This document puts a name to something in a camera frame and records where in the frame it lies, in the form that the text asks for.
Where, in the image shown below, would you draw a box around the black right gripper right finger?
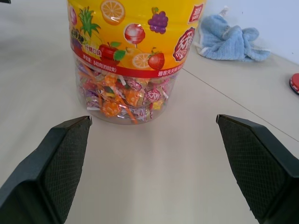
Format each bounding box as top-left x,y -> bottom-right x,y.
216,114 -> 299,224

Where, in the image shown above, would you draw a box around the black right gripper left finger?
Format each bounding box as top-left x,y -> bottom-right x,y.
0,116 -> 93,224

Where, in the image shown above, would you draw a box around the clear lollipop jar yellow label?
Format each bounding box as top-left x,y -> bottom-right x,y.
66,0 -> 206,126

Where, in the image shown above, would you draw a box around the red round button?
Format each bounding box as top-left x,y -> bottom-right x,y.
289,72 -> 299,95

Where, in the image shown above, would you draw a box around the light blue towel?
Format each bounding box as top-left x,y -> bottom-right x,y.
195,7 -> 271,63

